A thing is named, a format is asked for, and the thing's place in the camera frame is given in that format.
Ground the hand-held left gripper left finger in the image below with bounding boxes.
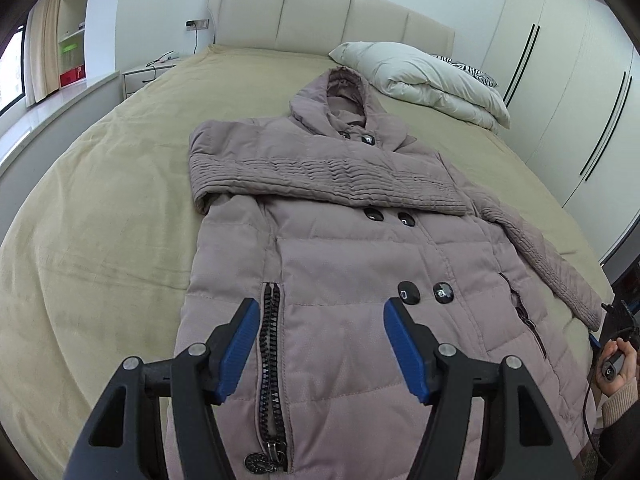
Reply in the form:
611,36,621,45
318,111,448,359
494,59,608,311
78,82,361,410
62,297,262,480

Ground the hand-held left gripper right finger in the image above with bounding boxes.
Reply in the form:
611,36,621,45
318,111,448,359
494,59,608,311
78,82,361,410
382,296,576,480

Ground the mauve hooded padded coat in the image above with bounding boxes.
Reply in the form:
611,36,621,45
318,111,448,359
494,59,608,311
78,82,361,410
165,67,603,480

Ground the person's right hand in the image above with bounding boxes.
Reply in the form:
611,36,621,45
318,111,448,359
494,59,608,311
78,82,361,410
595,337,640,399

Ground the bed with beige blanket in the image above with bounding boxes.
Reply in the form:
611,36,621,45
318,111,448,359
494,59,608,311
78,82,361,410
0,42,616,480

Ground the white wardrobe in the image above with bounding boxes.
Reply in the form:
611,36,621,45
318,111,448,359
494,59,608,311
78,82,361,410
480,0,640,266

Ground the white folded duvet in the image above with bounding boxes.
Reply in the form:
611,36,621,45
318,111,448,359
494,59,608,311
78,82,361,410
328,41,512,131

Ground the zebra print pillow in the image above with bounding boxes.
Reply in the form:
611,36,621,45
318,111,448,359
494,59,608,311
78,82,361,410
430,54,499,88

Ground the white nightstand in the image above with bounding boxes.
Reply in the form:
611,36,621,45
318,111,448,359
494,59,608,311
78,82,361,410
122,55,183,98

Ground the white window ledge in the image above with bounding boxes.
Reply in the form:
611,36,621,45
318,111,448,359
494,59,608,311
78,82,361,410
0,71,121,171

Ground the red box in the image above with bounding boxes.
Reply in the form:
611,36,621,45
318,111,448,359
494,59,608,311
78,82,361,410
59,65,86,89

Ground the cream padded headboard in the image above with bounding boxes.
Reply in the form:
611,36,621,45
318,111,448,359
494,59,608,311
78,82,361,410
207,0,456,58

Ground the window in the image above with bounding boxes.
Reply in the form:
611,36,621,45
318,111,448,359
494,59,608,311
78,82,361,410
0,25,27,116

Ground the beige curtain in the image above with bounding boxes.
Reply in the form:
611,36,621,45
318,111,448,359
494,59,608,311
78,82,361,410
25,0,67,106

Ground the black cable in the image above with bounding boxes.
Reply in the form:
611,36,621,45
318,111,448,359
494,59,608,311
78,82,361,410
581,360,608,463

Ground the white wall shelf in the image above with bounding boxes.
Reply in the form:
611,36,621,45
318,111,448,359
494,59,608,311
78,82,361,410
57,0,93,91

